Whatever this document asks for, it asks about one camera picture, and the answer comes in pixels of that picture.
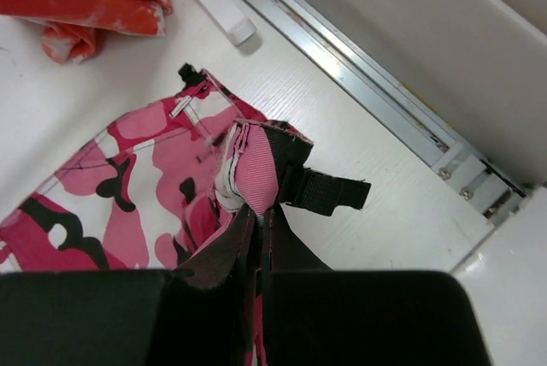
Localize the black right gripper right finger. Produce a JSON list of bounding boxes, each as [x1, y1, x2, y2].
[[262, 207, 491, 365]]

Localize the aluminium table edge rail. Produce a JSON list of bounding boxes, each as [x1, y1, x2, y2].
[[244, 0, 529, 226]]

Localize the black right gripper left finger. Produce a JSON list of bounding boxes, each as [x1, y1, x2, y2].
[[1, 206, 256, 365]]

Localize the pink camouflage trousers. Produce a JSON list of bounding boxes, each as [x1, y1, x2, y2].
[[0, 62, 372, 366]]

